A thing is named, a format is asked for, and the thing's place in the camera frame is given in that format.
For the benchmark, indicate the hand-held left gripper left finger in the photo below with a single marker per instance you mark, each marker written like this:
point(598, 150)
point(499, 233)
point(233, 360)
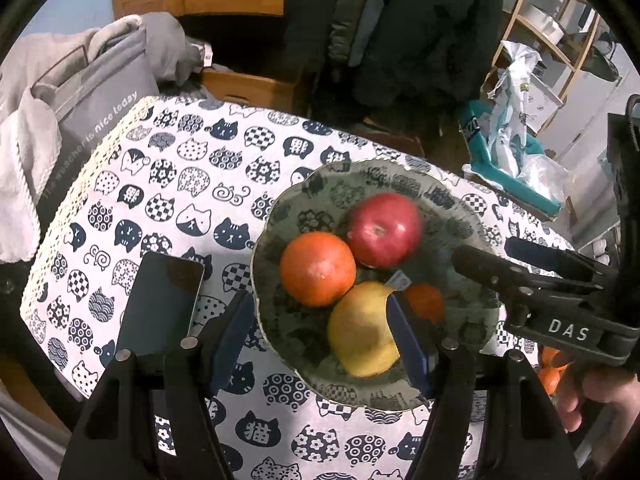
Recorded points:
point(232, 335)

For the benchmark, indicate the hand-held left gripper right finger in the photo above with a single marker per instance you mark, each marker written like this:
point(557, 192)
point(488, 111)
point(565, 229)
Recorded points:
point(407, 345)

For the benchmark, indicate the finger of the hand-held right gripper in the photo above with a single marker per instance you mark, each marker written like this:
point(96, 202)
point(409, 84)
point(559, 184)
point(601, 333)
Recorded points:
point(550, 260)
point(487, 270)

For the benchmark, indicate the small orange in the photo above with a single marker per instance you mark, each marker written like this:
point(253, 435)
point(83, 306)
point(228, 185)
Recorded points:
point(425, 302)
point(550, 380)

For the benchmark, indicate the red apple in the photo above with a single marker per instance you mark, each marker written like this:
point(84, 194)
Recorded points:
point(385, 230)

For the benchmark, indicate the green glass bowl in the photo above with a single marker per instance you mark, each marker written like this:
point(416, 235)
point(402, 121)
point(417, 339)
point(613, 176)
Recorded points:
point(320, 210)

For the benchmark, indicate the person's right hand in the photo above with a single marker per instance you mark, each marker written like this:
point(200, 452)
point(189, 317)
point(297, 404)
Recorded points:
point(595, 392)

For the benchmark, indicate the black smartphone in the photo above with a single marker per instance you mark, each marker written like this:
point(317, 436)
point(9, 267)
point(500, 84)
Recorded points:
point(160, 300)

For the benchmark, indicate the clear plastic bag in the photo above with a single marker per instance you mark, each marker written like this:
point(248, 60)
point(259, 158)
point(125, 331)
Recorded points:
point(542, 175)

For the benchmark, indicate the teal box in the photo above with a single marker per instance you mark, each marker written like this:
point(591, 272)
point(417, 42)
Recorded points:
point(475, 130)

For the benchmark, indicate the white drawer basket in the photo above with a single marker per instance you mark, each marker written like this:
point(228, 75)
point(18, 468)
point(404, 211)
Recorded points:
point(547, 100)

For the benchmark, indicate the cat print tablecloth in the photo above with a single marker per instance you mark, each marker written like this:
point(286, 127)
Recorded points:
point(175, 185)

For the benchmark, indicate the wooden shelf rack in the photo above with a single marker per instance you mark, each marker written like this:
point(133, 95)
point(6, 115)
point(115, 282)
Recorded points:
point(550, 42)

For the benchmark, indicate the black hooded jacket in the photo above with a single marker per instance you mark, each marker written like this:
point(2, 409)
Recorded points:
point(440, 35)

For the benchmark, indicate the wooden drawer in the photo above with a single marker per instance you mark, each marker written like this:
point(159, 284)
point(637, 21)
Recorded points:
point(240, 87)

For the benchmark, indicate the grey fabric bag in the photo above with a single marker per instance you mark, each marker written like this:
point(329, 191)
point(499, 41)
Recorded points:
point(100, 95)

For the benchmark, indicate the dark grey jacket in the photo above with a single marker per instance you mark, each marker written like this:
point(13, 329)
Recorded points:
point(370, 15)

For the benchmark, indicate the grey sweatshirt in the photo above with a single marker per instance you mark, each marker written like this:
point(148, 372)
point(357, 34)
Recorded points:
point(165, 45)

